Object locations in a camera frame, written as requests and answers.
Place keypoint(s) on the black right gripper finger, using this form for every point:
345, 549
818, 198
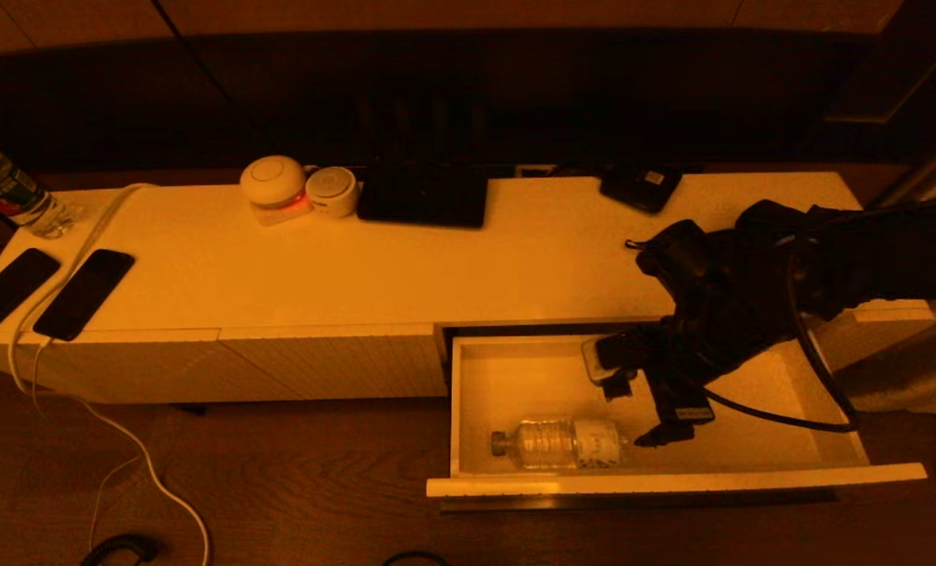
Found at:
664, 435
618, 385

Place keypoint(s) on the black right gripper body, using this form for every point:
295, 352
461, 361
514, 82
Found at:
672, 369

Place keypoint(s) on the clear plastic water bottle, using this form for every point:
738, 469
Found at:
554, 444

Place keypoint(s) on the white cabinet drawer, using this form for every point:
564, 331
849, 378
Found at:
530, 377

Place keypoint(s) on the black umbrella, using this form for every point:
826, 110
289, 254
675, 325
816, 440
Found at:
758, 216

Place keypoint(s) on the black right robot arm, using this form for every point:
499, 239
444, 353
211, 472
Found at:
829, 267

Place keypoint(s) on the white low cabinet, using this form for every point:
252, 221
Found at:
357, 267

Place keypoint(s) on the small black labelled device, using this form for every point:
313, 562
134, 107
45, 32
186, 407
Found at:
640, 190

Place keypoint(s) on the grey curtain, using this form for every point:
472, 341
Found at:
923, 369

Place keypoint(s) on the black router box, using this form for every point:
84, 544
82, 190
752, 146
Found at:
420, 196

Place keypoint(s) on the small round white speaker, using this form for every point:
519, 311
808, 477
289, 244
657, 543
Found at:
332, 189

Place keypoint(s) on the large round white device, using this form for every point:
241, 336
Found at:
273, 182

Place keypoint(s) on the black smartphone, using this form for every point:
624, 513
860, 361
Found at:
8, 291
82, 295

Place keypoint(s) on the labelled plastic water bottle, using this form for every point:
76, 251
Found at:
8, 192

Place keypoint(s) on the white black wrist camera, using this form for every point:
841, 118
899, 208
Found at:
609, 358

